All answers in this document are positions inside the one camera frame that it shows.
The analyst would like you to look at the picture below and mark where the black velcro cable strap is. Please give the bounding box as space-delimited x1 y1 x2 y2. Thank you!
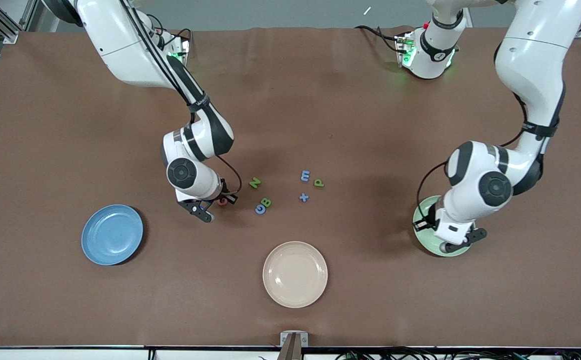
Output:
523 121 559 138
187 95 211 113

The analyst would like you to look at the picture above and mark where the green plate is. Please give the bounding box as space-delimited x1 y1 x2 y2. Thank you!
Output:
412 195 473 258

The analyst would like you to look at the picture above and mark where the grey metal camera mount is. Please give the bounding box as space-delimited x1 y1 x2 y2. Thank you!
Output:
280 331 309 360

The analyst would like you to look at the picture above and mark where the brown table mat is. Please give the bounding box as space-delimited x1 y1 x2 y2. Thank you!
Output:
0 26 581 349

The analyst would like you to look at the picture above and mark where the metal base connector box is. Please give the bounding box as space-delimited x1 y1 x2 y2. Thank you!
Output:
395 32 416 68
168 37 191 66

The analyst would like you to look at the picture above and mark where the black base cable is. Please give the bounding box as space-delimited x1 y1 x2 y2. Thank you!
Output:
354 25 401 53
148 14 193 51

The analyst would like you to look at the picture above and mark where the cream plate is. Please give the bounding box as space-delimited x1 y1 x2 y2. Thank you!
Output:
262 241 329 309

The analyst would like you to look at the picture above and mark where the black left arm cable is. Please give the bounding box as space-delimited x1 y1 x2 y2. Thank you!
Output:
413 42 529 232

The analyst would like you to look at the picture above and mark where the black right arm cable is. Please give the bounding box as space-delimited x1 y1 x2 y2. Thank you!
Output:
118 0 244 206

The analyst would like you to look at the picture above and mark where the blue plate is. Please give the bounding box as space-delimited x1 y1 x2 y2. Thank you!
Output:
81 204 144 266

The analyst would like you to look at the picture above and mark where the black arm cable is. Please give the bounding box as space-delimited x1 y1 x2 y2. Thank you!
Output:
413 42 529 232
118 0 244 206

